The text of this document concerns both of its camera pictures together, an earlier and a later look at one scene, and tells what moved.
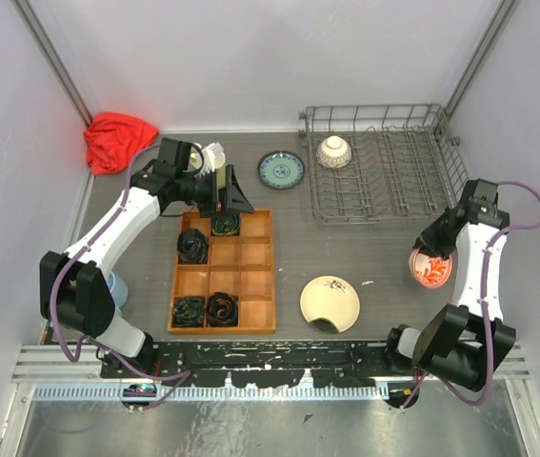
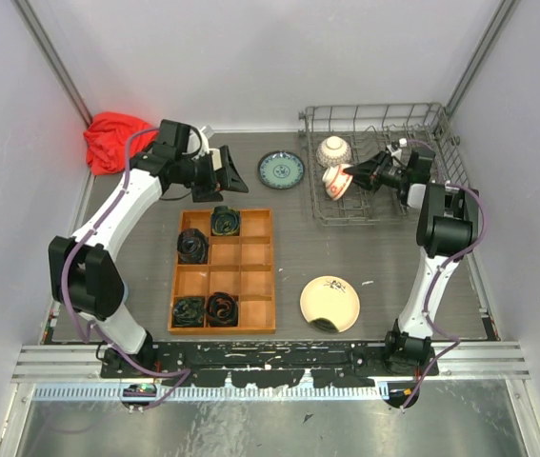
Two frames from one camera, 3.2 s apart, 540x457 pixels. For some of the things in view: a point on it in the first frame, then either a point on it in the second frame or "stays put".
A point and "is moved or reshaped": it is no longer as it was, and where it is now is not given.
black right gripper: [429, 243] → [365, 171]
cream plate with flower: [330, 297] stays put
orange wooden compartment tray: [241, 265] stays put
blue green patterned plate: [281, 169] stays put
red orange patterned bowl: [430, 271] is moved or reshaped
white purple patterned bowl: [333, 152] stays put
